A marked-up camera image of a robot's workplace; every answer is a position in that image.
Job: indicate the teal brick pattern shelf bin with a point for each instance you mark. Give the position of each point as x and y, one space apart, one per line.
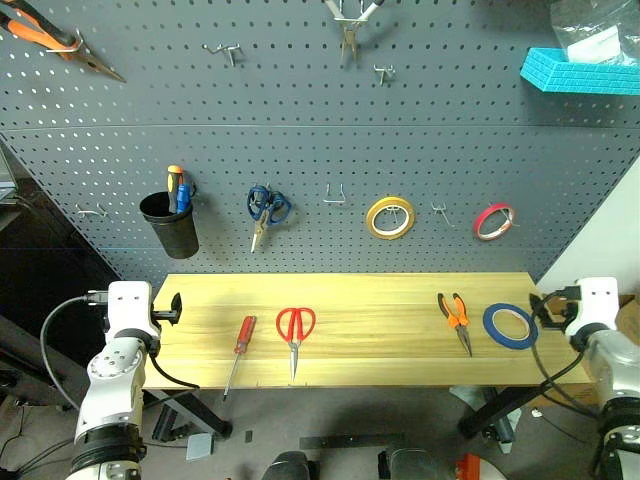
575 77

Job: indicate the large orange black pliers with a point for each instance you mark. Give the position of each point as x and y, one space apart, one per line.
31 26

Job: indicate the dark rounded shape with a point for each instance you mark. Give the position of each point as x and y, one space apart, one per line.
415 465
290 467

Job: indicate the black table leg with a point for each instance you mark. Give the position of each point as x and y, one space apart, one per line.
197 410
500 410

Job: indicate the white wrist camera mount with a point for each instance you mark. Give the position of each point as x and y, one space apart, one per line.
129 307
595 305

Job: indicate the red tape roll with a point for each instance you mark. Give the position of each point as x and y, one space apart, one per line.
481 219

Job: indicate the brown cardboard box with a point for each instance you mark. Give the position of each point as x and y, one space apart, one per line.
630 320

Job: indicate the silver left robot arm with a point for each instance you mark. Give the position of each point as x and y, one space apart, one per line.
112 380

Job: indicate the yellow tape roll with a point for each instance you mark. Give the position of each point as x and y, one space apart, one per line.
372 220

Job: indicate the grey floor plate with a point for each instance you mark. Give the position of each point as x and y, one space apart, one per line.
199 446

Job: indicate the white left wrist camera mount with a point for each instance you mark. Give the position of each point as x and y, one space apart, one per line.
129 307

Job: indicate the black plastic cup holder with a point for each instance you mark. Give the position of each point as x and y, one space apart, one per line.
172 232

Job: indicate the clear plastic bag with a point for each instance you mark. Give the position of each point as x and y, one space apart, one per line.
595 25

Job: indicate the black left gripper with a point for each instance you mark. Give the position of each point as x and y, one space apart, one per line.
161 315

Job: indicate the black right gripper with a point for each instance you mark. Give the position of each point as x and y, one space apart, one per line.
562 312

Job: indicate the small orange black pliers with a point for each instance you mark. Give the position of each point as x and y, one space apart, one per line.
458 320

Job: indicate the blue tape roll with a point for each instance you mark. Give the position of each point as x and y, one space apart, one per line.
488 326

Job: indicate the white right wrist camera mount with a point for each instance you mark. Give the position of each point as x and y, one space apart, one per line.
595 305

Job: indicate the black floor strip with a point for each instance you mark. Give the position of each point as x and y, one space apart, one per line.
350 441

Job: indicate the dark side cabinet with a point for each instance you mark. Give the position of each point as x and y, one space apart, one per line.
45 260

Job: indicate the grey metal pegboard wall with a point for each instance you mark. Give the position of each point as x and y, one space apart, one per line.
300 125

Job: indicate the orange block on floor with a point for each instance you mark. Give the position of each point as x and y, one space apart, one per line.
469 467

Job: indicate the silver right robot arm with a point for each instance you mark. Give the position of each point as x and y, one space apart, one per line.
612 390

